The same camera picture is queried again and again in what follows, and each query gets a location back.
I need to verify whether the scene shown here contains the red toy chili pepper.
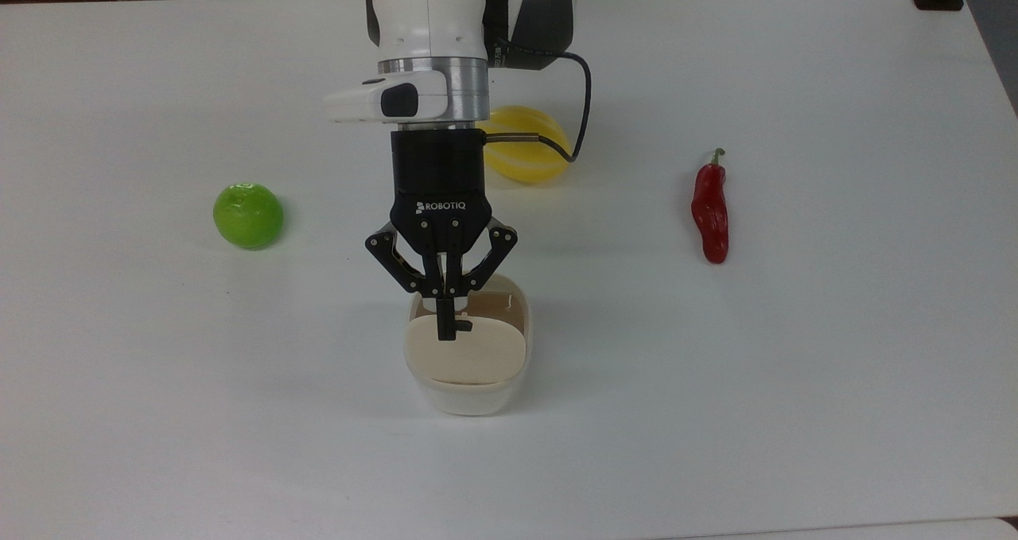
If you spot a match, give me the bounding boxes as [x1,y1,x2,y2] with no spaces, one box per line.
[690,148,730,265]

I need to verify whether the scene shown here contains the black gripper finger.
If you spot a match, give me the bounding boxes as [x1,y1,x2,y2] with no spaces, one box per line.
[365,222,447,342]
[446,218,519,340]

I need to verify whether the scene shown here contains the green toy apple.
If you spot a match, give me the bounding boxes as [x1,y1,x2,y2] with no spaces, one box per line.
[212,183,285,251]

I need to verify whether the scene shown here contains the beige swing bin lid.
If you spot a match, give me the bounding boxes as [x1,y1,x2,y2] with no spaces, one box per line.
[405,311,527,386]

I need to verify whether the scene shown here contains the cream desktop garbage bin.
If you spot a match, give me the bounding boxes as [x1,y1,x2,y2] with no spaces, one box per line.
[404,274,534,417]

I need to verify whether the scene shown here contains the yellow striped toy melon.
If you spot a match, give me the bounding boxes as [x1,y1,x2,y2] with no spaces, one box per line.
[482,106,573,185]

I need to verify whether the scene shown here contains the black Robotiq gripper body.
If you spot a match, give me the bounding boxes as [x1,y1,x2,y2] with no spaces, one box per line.
[389,128,493,259]

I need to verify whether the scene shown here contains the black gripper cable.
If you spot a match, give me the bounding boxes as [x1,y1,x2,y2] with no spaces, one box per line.
[482,41,594,164]

